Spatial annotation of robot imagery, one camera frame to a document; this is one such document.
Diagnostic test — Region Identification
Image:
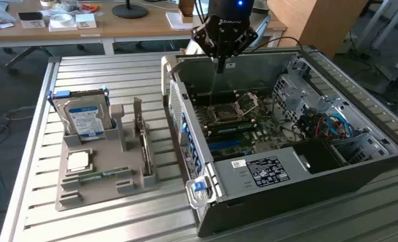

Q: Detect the silver disk bay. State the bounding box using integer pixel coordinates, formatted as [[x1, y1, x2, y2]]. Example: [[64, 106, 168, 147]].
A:
[[330, 133, 391, 165]]

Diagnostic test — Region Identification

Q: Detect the white box with black top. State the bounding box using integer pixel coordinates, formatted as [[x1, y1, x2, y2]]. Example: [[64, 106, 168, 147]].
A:
[[17, 12, 46, 29]]

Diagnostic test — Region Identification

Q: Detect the brown cardboard box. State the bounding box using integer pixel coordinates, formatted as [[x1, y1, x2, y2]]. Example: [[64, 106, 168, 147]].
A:
[[177, 0, 204, 19]]

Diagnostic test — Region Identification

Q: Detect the hard disk with blue label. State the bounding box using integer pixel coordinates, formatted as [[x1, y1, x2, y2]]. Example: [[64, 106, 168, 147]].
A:
[[46, 85, 116, 141]]

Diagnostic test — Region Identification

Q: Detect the black installed RAM stick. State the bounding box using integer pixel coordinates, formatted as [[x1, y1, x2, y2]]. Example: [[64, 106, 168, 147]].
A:
[[207, 122, 256, 136]]

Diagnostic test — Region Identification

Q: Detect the silver CPU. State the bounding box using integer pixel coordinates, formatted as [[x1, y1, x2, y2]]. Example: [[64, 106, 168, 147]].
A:
[[66, 152, 91, 170]]

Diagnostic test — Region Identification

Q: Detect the white floor cable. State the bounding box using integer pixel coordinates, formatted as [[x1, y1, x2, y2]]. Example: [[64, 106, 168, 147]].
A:
[[0, 104, 37, 122]]

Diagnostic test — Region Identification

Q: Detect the blue expansion slot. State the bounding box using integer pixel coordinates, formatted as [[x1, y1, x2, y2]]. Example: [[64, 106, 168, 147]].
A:
[[207, 140, 243, 152]]

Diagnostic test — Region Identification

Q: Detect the grey parts rack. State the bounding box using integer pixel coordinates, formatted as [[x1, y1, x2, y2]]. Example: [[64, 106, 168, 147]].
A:
[[54, 103, 161, 212]]

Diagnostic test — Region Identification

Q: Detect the white table frame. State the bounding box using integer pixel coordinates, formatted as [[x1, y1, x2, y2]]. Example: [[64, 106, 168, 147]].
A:
[[354, 0, 398, 69]]

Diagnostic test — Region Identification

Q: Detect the open black PC case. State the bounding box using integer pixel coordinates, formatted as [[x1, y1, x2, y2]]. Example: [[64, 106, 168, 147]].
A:
[[160, 45, 398, 237]]

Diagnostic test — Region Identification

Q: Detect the white tape roll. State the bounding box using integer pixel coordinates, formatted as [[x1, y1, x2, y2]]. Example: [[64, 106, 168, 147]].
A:
[[49, 14, 74, 26]]

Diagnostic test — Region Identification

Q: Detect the plain white box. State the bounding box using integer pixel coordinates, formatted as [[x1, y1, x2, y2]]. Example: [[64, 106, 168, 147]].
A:
[[74, 13, 96, 30]]

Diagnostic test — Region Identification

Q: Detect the blue wire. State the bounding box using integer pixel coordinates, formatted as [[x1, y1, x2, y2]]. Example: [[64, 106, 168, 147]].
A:
[[323, 113, 355, 138]]

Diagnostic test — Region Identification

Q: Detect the black lamp base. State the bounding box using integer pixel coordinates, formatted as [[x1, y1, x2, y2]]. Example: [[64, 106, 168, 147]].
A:
[[112, 0, 149, 19]]

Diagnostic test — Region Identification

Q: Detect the CPU socket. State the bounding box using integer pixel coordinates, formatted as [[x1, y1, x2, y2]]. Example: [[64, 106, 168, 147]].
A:
[[212, 104, 245, 124]]

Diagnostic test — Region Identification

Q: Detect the flat white box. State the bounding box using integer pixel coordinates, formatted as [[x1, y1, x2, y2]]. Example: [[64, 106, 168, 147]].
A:
[[48, 20, 79, 33]]

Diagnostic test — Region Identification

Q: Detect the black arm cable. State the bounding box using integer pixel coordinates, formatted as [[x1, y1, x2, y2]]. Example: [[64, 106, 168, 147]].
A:
[[192, 0, 209, 24]]

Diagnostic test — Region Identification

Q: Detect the green RAM stick with label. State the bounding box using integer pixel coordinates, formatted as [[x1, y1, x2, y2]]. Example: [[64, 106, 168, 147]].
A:
[[62, 166, 129, 182]]

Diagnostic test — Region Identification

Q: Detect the orange packet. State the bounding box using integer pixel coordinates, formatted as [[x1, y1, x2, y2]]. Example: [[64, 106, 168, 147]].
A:
[[79, 3, 101, 14]]

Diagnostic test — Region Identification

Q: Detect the silver latch with blue tab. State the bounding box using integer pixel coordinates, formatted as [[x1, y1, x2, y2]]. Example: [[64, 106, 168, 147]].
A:
[[184, 175, 217, 210]]

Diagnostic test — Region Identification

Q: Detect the grey power supply unit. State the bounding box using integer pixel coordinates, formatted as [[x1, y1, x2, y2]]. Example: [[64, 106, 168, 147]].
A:
[[213, 147, 311, 198]]

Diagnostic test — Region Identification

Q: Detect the graphics card with black cooler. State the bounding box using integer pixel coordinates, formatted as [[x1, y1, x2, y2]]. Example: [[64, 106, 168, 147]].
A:
[[132, 97, 153, 177]]

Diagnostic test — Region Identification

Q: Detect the wooden desk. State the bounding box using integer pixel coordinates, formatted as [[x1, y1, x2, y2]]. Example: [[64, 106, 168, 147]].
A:
[[0, 0, 288, 74]]

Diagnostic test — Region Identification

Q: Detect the black cable behind case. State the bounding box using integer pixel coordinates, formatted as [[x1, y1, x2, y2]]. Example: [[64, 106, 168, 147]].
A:
[[252, 36, 310, 51]]

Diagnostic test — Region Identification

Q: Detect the white booklet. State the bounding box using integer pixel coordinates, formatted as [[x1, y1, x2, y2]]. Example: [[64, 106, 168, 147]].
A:
[[165, 11, 195, 31]]

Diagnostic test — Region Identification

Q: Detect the green motherboard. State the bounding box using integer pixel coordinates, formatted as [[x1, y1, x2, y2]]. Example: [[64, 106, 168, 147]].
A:
[[193, 93, 304, 162]]

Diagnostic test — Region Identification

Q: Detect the blue card retainer strip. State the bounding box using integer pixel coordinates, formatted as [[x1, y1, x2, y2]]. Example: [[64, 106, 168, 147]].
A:
[[180, 112, 203, 177]]

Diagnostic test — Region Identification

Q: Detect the red wire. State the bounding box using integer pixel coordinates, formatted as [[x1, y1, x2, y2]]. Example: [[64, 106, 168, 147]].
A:
[[314, 117, 331, 138]]

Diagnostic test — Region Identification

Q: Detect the silver drive cage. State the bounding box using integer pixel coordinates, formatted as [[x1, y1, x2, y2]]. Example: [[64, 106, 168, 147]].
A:
[[272, 73, 348, 119]]

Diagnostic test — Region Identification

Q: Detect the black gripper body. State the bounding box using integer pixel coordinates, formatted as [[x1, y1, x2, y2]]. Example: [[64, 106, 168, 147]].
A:
[[204, 0, 253, 58]]

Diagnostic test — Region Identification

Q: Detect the wooden cabinet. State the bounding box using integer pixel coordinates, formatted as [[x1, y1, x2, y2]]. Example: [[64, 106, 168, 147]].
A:
[[267, 0, 370, 60]]

